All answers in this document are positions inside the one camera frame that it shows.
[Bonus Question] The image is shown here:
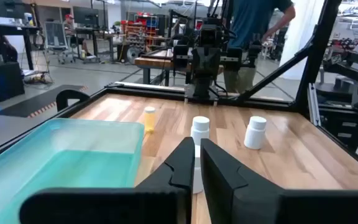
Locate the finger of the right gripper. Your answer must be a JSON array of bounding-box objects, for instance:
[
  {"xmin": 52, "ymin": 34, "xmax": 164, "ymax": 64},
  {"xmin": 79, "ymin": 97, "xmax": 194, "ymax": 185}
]
[
  {"xmin": 173, "ymin": 45, "xmax": 189, "ymax": 70},
  {"xmin": 227, "ymin": 47, "xmax": 244, "ymax": 70}
]

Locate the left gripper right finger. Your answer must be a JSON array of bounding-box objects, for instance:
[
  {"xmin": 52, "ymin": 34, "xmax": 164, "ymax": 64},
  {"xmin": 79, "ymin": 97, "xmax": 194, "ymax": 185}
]
[{"xmin": 200, "ymin": 138, "xmax": 358, "ymax": 224}]

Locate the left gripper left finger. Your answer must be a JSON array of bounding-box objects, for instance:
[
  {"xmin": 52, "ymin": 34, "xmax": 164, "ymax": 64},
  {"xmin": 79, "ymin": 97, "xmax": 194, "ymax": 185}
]
[{"xmin": 19, "ymin": 136, "xmax": 196, "ymax": 224}]

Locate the yellow pill bottle white cap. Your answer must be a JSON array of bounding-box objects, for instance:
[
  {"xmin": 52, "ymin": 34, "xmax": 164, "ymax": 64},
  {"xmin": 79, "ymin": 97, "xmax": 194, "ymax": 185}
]
[{"xmin": 144, "ymin": 106, "xmax": 157, "ymax": 134}]

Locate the translucent teal plastic basket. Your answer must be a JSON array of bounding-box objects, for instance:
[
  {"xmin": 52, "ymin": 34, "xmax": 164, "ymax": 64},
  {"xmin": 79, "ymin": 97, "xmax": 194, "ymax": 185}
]
[{"xmin": 0, "ymin": 117, "xmax": 145, "ymax": 224}]

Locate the wooden workbench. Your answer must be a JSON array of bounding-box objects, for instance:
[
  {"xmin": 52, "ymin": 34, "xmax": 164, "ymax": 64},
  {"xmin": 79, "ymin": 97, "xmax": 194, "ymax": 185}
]
[{"xmin": 134, "ymin": 49, "xmax": 198, "ymax": 86}]

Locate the person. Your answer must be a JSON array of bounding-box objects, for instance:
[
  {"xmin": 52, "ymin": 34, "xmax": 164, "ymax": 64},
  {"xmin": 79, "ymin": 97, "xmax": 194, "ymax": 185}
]
[
  {"xmin": 63, "ymin": 14, "xmax": 93, "ymax": 57},
  {"xmin": 222, "ymin": 0, "xmax": 296, "ymax": 94}
]

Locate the red storage shelf with bins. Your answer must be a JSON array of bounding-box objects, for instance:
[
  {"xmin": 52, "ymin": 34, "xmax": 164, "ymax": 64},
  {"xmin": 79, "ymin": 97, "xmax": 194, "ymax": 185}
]
[{"xmin": 121, "ymin": 14, "xmax": 160, "ymax": 54}]

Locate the silver aluminium extrusion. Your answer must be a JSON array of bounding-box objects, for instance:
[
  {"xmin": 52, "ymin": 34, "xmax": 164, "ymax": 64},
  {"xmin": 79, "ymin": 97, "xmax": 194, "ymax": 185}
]
[{"xmin": 308, "ymin": 83, "xmax": 322, "ymax": 127}]

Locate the black monitor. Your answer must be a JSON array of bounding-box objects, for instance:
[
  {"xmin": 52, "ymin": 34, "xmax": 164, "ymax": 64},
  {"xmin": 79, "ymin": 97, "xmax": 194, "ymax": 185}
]
[
  {"xmin": 73, "ymin": 6, "xmax": 100, "ymax": 27},
  {"xmin": 0, "ymin": 0, "xmax": 26, "ymax": 19}
]

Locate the black chair backrest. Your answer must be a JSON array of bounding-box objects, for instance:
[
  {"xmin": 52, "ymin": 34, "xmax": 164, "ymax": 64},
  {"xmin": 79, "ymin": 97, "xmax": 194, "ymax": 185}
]
[{"xmin": 56, "ymin": 89, "xmax": 90, "ymax": 112}]

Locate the black equipment cart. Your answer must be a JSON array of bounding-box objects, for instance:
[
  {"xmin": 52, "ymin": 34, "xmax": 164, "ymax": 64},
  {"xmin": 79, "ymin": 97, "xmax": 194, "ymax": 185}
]
[{"xmin": 315, "ymin": 43, "xmax": 358, "ymax": 150}]

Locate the grey office chair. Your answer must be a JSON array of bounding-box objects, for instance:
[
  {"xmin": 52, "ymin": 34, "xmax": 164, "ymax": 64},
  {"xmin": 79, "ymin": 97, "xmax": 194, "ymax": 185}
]
[{"xmin": 44, "ymin": 21, "xmax": 74, "ymax": 65}]

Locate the black floor mat striped edge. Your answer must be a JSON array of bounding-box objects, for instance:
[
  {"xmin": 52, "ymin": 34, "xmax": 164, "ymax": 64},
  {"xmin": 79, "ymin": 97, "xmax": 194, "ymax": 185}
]
[{"xmin": 0, "ymin": 84, "xmax": 88, "ymax": 119}]

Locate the black desk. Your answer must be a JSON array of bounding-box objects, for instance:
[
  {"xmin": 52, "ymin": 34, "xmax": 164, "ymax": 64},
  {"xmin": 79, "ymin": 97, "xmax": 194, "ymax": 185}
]
[{"xmin": 0, "ymin": 24, "xmax": 43, "ymax": 71}]

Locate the computer tower with blue lights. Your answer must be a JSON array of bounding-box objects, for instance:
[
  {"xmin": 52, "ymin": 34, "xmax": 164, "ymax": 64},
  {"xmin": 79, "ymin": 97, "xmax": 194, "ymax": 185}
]
[{"xmin": 0, "ymin": 61, "xmax": 25, "ymax": 102}]

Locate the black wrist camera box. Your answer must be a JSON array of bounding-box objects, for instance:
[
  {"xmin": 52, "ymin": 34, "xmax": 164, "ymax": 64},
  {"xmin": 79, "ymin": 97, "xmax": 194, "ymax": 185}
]
[{"xmin": 199, "ymin": 24, "xmax": 222, "ymax": 48}]

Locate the black rig frame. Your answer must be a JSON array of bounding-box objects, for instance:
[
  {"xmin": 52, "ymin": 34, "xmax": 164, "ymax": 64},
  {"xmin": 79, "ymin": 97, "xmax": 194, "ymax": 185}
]
[{"xmin": 237, "ymin": 0, "xmax": 343, "ymax": 110}]

